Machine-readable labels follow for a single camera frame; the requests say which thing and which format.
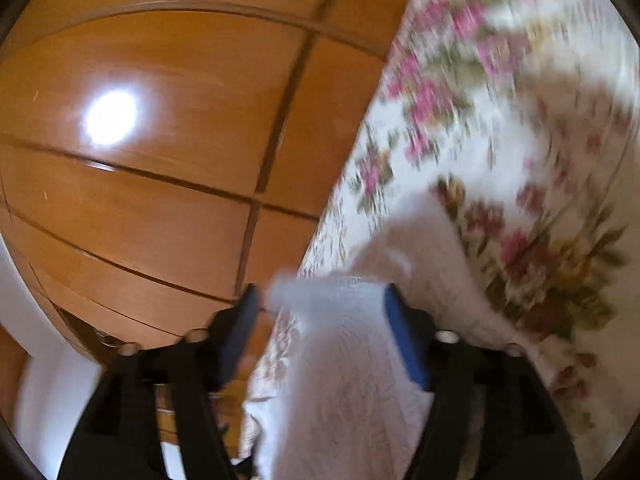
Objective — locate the floral bedspread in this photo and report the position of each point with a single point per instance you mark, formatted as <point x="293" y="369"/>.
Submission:
<point x="500" y="110"/>

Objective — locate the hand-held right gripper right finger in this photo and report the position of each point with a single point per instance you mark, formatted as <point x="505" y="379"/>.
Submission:
<point x="406" y="342"/>

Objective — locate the white knitted sweater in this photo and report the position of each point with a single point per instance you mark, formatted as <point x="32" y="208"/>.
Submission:
<point x="345" y="385"/>

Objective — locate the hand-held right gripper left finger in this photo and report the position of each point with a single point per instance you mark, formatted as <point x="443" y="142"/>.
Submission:
<point x="234" y="342"/>

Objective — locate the wooden wardrobe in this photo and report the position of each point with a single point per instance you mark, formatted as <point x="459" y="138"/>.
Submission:
<point x="175" y="135"/>

